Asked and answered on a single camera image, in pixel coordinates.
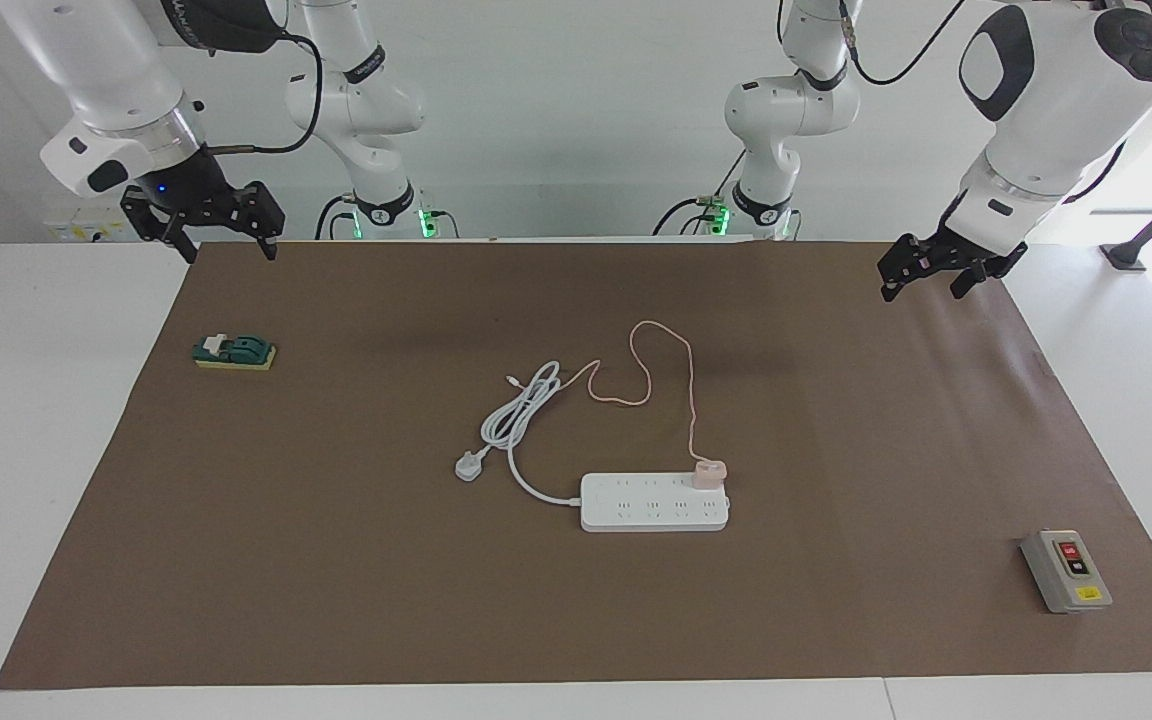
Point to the pink charger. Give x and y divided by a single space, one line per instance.
709 473

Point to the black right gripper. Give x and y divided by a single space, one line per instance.
196 200

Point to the green knife switch yellow base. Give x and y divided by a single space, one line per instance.
236 350

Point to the brown paper table mat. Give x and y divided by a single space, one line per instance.
336 560

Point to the grey push button switch box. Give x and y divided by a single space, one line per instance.
1066 575

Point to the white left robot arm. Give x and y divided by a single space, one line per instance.
1036 150

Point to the white power strip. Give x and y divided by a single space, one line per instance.
651 510

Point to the white socket with yellow label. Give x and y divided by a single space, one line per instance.
81 232

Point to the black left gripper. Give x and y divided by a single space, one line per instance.
966 250

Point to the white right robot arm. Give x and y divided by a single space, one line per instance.
106 80

